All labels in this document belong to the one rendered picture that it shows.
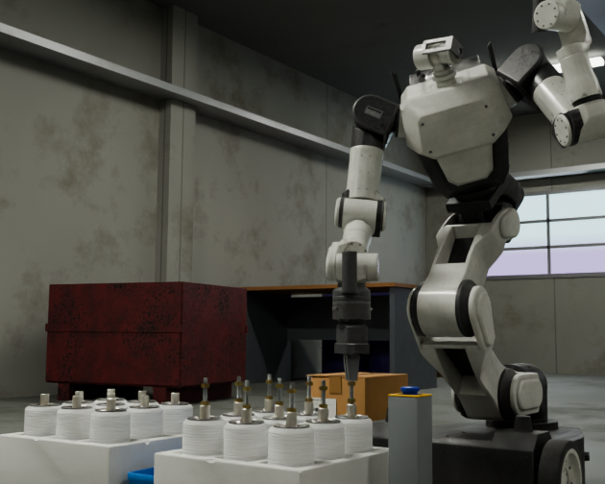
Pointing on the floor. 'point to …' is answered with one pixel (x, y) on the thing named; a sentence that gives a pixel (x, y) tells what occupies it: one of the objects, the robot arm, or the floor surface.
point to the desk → (326, 329)
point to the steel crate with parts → (146, 339)
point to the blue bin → (141, 476)
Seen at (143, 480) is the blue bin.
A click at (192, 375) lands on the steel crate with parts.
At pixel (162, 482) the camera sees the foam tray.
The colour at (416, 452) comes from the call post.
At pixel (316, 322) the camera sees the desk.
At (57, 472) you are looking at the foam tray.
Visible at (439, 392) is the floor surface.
